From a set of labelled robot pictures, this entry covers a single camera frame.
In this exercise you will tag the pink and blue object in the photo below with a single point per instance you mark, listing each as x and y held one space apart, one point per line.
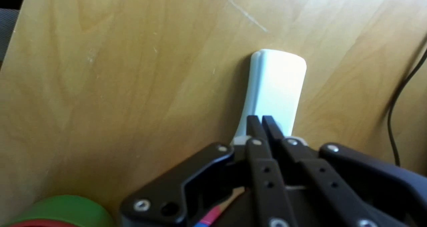
210 217

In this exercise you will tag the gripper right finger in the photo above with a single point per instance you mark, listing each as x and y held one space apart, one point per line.
333 177

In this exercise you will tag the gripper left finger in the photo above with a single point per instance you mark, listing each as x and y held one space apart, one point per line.
257 173

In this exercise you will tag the green tape roll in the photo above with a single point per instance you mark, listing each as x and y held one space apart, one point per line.
61 212

